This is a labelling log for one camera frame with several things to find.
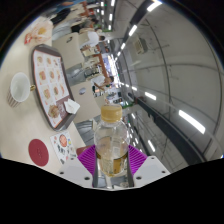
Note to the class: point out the crumpled white napkin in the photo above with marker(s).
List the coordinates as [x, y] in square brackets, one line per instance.
[71, 106]

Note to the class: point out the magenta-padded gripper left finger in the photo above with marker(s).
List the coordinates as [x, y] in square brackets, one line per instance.
[85, 160]

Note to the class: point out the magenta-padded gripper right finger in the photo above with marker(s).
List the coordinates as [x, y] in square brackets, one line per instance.
[137, 159]

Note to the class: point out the group of ceiling lights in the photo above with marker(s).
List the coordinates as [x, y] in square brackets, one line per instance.
[191, 121]

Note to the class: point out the beige chair with oval hole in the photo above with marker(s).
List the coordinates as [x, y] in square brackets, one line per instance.
[68, 50]
[87, 101]

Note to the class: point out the flat round red coaster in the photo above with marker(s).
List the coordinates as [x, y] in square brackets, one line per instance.
[38, 152]

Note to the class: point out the clear bottle with yellow drink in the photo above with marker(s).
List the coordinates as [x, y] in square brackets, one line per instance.
[111, 143]

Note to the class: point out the person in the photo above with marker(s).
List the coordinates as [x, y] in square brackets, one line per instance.
[94, 38]

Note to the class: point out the colourful sticker sheet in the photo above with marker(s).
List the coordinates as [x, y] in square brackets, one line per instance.
[62, 145]

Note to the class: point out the white striped paper cup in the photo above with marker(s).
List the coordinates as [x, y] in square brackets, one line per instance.
[19, 87]

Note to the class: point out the ceiling air conditioner unit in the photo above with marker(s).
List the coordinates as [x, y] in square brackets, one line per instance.
[140, 46]

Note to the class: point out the brown tray with paper liner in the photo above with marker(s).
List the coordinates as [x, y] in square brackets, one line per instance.
[48, 81]

